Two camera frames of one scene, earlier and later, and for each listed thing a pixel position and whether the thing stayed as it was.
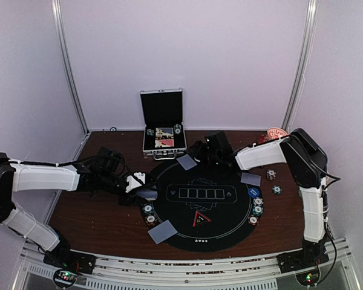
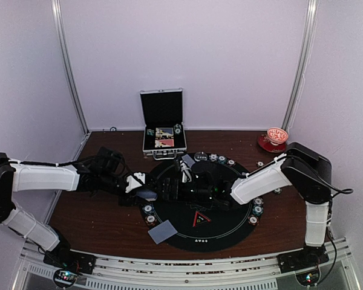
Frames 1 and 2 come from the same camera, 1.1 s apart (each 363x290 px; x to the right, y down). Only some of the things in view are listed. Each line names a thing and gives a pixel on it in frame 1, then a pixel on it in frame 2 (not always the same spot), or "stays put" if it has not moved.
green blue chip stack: (276, 189) stays put
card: (186, 162) stays put
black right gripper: (198, 151) -> (168, 183)
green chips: (147, 208) stays put
